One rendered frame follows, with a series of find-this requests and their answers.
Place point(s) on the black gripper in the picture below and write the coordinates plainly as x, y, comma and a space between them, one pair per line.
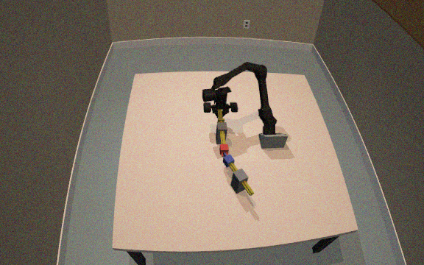
219, 106

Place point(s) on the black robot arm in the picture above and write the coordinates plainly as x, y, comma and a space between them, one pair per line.
260, 73

